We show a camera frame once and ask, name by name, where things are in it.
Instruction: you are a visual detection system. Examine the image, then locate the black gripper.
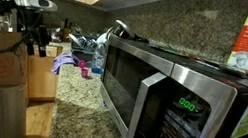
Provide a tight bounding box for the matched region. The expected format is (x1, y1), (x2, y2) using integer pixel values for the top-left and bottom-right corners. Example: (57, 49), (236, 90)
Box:
(11, 4), (57, 60)

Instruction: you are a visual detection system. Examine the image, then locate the pink plastic cup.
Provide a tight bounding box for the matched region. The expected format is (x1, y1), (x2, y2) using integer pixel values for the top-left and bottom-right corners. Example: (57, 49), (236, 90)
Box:
(79, 67), (94, 81)
(76, 58), (88, 71)

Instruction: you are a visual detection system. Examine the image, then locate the black round lidded pot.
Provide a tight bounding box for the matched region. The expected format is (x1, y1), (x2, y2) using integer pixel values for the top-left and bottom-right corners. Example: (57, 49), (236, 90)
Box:
(111, 19), (153, 45)

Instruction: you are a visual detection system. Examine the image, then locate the wooden base cabinet with drawer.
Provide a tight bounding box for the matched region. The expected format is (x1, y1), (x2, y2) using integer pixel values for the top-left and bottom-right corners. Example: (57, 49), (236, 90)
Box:
(21, 40), (65, 105)

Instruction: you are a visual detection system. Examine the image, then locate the white plastic jug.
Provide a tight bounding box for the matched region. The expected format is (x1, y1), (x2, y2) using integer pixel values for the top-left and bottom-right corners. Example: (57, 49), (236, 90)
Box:
(96, 28), (114, 46)

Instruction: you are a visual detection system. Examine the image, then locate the stainless black microwave body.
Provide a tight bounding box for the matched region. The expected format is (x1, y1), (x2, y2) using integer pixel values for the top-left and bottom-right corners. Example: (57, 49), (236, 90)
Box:
(90, 32), (248, 138)

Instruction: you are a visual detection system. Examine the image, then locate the microwave door with handle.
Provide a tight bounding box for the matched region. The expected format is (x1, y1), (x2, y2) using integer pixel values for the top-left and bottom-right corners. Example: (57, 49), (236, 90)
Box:
(91, 34), (178, 138)

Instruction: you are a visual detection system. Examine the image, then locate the dish rack with dishes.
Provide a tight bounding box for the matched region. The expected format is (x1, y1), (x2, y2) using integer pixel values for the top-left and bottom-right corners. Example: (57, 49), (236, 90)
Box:
(67, 31), (100, 55)

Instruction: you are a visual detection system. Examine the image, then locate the purple cloth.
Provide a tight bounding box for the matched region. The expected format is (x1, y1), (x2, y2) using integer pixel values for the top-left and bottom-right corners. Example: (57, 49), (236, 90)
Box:
(49, 50), (81, 78)

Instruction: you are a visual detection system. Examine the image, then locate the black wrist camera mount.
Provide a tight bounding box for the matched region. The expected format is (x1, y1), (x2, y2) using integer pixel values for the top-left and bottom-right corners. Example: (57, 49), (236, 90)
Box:
(0, 0), (20, 18)

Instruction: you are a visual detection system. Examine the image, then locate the dark glass bottle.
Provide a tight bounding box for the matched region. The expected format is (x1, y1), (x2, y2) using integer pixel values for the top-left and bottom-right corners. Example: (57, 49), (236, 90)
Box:
(60, 17), (74, 44)

